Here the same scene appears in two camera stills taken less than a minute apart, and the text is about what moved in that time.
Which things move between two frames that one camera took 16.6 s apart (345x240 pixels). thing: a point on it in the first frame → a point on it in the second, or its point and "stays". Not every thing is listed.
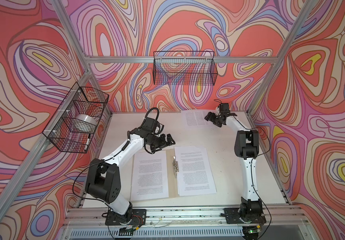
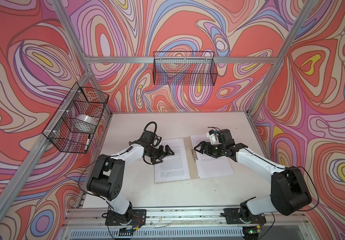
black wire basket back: [184, 68] stays
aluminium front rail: [292, 215] stays
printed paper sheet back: [196, 119] → [209, 166]
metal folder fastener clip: [175, 166] → [194, 155]
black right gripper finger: [210, 116] → [202, 144]
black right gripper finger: [219, 123] → [210, 155]
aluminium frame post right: [308, 8] stays
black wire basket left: [72, 125] stays
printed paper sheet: [149, 177] → [173, 167]
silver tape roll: [84, 123] stays
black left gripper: [163, 143] → [161, 153]
